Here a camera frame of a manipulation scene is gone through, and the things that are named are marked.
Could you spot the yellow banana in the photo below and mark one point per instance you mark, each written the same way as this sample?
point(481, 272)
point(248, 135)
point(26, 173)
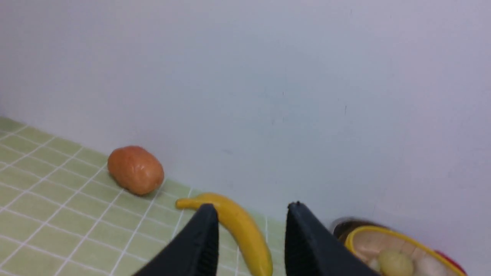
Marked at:
point(242, 227)

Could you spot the red bell pepper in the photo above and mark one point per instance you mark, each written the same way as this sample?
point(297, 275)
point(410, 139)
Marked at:
point(450, 260)

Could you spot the yellow-green round bun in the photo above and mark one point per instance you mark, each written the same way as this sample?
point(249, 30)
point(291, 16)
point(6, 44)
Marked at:
point(394, 263)

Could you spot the bamboo steamer basket yellow rim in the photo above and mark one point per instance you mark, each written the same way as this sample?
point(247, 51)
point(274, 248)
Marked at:
point(368, 241)

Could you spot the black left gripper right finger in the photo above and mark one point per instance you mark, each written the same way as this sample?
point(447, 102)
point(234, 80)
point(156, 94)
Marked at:
point(311, 250)

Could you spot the white round bun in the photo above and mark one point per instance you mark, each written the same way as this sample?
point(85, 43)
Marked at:
point(429, 266)

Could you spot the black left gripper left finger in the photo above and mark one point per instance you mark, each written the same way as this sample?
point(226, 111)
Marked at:
point(193, 252)

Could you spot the stainless steel two-handled pot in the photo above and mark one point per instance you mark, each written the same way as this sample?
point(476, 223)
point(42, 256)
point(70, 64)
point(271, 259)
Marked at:
point(342, 227)

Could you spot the brown potato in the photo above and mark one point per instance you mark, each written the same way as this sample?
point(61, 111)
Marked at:
point(135, 169)

